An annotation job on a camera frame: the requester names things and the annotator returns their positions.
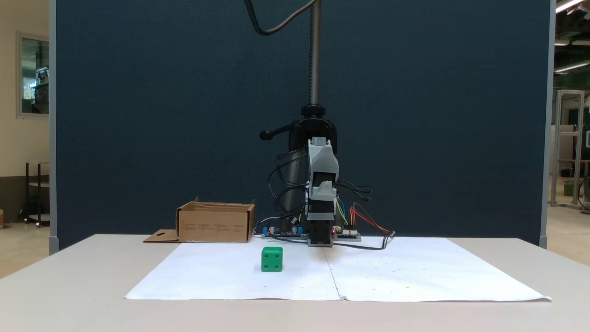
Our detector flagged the green die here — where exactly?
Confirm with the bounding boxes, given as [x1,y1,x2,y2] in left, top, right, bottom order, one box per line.
[261,247,283,273]

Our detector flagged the motor controller circuit board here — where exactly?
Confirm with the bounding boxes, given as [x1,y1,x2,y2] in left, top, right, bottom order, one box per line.
[333,226,361,241]

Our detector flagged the blue power circuit board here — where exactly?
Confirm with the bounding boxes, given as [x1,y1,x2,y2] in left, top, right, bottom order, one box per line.
[261,225,307,239]

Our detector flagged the open cardboard box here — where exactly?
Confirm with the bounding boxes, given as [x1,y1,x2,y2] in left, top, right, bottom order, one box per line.
[143,197,256,243]

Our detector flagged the black tripod with metal pole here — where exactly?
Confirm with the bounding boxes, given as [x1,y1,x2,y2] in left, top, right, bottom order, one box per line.
[259,0,342,233]

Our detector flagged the white paper sheet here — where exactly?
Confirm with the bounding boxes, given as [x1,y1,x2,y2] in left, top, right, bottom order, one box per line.
[324,237,552,302]
[124,242,342,301]

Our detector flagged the dark blue partition panel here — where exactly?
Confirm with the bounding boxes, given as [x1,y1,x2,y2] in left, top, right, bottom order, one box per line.
[49,0,556,249]

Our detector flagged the black shelf rack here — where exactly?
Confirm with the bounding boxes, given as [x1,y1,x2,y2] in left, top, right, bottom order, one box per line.
[18,161,50,229]

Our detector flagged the ceiling strip light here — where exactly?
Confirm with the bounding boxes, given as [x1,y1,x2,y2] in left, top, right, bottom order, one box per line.
[555,0,587,13]

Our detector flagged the orange wire pair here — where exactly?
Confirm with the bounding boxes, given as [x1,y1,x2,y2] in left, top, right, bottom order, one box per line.
[349,202,391,234]

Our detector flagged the black power cable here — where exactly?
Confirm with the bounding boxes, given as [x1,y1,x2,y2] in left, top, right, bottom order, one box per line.
[333,231,396,250]

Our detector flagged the black hanging camera cable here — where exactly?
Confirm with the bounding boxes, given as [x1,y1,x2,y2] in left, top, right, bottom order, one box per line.
[244,0,319,36]

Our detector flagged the aluminium profile frame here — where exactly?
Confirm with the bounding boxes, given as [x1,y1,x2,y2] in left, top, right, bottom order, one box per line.
[551,90,586,209]

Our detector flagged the framed wall window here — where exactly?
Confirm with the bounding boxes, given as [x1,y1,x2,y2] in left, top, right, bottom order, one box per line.
[16,31,50,119]

